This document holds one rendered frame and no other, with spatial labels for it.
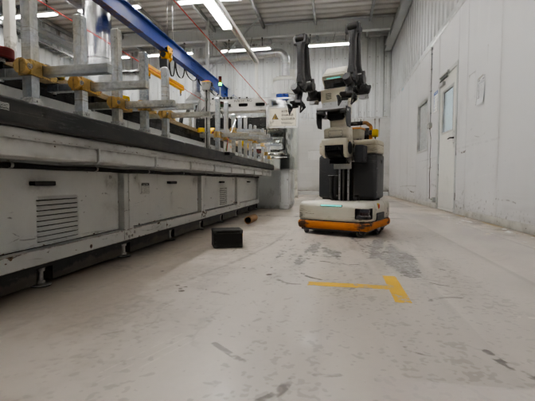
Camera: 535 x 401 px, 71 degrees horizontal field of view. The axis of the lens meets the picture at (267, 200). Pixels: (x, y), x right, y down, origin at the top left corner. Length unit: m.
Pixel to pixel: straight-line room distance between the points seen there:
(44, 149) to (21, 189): 0.30
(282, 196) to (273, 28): 6.99
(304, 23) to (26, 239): 10.77
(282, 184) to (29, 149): 4.80
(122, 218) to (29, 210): 0.65
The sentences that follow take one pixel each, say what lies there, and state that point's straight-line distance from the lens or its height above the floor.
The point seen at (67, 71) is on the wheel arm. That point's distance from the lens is 1.47.
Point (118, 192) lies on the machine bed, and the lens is 2.32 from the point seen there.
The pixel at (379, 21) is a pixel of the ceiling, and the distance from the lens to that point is 11.89.
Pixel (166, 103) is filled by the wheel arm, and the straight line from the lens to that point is 1.83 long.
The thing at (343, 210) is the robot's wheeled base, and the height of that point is 0.21.
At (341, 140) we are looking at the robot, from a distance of 3.13.
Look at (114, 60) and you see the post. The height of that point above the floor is 1.00.
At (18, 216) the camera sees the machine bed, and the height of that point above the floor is 0.31.
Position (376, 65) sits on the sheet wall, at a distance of 12.80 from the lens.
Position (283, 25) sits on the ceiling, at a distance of 11.96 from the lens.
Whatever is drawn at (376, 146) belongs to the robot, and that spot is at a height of 0.74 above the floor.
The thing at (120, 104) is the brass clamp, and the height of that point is 0.80.
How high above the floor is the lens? 0.45
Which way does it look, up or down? 3 degrees down
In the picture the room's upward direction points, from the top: straight up
